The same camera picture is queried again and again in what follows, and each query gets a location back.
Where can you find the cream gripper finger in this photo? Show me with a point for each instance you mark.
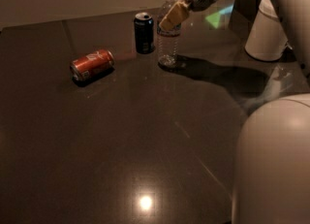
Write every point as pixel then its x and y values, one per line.
pixel 176 15

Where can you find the clear plastic water bottle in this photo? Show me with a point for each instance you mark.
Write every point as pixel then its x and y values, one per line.
pixel 167 41

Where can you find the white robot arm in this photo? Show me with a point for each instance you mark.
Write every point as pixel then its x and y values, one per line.
pixel 272 161

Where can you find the dark blue pepsi can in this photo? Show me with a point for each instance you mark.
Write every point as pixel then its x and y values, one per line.
pixel 144 33

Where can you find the orange soda can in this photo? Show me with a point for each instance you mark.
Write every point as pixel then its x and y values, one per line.
pixel 91 65

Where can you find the black box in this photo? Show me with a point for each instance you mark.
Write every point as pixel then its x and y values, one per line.
pixel 243 16

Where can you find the white lidded canister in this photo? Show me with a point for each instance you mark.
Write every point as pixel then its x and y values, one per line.
pixel 267 39

